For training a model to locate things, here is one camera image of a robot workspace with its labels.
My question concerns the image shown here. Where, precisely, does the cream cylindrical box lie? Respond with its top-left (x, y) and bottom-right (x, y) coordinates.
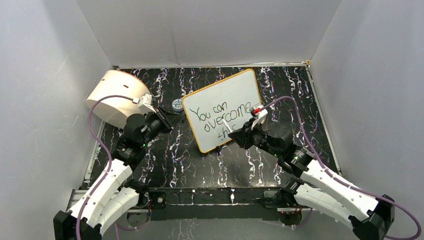
top-left (85, 70), bottom-right (151, 129)

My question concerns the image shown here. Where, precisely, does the white marker pen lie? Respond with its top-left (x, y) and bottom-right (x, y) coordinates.
top-left (222, 119), bottom-right (233, 134)

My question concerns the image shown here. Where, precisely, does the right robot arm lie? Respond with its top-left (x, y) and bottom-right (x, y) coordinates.
top-left (229, 119), bottom-right (395, 240)

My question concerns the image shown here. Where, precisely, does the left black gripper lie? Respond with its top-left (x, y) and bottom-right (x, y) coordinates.
top-left (139, 106), bottom-right (185, 147)

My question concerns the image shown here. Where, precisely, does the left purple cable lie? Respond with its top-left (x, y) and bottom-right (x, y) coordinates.
top-left (75, 95), bottom-right (140, 240)

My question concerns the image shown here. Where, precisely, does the wire whiteboard stand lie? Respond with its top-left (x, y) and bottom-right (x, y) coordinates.
top-left (214, 146), bottom-right (222, 156)

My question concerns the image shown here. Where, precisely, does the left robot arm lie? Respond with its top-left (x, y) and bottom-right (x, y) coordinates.
top-left (53, 107), bottom-right (184, 240)

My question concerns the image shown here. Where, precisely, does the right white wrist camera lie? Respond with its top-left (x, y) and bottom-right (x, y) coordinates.
top-left (250, 103), bottom-right (268, 130)

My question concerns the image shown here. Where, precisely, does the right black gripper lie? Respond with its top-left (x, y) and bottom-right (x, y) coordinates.
top-left (228, 117), bottom-right (281, 159)

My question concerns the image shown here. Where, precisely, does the yellow framed whiteboard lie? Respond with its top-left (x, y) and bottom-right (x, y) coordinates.
top-left (182, 68), bottom-right (262, 154)

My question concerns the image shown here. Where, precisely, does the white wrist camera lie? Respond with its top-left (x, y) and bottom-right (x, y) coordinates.
top-left (132, 93), bottom-right (156, 115)
top-left (250, 103), bottom-right (268, 130)

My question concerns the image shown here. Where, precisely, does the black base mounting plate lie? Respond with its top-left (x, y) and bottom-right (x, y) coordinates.
top-left (148, 187), bottom-right (290, 221)

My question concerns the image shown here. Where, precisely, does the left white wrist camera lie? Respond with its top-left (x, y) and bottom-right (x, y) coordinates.
top-left (132, 93), bottom-right (156, 115)

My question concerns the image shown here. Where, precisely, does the aluminium frame rail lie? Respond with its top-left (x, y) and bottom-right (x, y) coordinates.
top-left (58, 187), bottom-right (372, 240)

